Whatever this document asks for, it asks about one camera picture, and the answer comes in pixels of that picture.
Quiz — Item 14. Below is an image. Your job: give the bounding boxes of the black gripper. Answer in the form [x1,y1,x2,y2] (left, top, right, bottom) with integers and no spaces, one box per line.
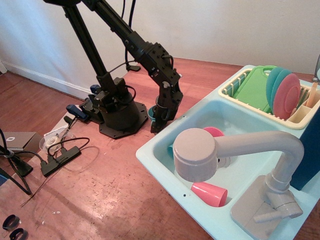
[150,81,183,134]

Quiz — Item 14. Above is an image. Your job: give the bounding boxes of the teal plastic cup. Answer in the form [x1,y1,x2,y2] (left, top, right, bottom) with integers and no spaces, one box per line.
[148,105,157,122]

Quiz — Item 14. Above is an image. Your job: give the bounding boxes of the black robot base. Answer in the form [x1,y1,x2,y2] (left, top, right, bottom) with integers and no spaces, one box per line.
[80,77,148,139]

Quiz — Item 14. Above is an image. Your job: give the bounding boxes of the teal cup in sink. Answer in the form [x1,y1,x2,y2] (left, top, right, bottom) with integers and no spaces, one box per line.
[167,144,174,159]

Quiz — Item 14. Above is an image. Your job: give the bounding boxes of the pink cup behind faucet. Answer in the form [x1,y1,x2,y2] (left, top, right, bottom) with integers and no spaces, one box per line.
[203,126,224,137]

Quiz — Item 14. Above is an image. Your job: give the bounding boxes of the pink cup lying down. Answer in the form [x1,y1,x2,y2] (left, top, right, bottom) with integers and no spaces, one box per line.
[191,182,228,207]

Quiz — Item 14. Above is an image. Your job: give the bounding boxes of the light blue toy sink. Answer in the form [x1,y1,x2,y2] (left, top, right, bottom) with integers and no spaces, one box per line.
[135,64,320,240]

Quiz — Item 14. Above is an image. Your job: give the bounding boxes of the grey toy faucet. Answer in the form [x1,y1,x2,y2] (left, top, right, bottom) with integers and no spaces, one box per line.
[173,128,304,240]

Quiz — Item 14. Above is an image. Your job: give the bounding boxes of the blue clamp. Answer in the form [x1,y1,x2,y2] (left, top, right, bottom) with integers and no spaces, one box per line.
[66,104,89,122]

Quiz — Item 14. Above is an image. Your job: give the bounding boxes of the green cutting board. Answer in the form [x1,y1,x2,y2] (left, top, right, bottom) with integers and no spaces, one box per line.
[233,65,276,113]

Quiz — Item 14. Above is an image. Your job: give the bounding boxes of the black usb hub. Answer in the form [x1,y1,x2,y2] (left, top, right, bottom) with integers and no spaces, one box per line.
[40,146,81,177]

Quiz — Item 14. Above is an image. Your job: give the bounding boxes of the clear tape roll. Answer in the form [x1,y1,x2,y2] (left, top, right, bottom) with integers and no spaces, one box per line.
[39,135,61,152]

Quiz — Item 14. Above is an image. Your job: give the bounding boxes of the grey cardboard box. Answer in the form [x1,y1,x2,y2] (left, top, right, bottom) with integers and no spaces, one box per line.
[3,132,42,158]

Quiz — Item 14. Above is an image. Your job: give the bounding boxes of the teal plate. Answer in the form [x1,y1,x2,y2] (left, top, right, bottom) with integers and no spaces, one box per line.
[266,67,292,109]

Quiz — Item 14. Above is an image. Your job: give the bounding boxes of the pink plate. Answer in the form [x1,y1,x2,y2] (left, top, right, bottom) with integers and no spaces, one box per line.
[272,73,301,120]

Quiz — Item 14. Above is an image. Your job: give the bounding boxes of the black power adapter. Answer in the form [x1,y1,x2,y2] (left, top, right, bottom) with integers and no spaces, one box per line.
[12,158,33,177]

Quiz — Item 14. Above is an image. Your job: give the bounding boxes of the black stand leg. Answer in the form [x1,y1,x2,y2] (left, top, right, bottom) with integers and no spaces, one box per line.
[0,128,33,196]

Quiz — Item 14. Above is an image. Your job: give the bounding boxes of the cream dish rack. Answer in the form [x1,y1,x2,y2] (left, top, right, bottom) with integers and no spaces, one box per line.
[218,65,320,130]

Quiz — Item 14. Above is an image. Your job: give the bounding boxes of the wooden utensil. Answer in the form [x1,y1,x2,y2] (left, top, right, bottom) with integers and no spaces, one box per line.
[305,82,318,108]

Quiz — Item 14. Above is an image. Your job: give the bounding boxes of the black velcro strap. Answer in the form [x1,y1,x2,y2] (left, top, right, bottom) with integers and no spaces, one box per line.
[9,227,29,240]
[1,214,21,231]

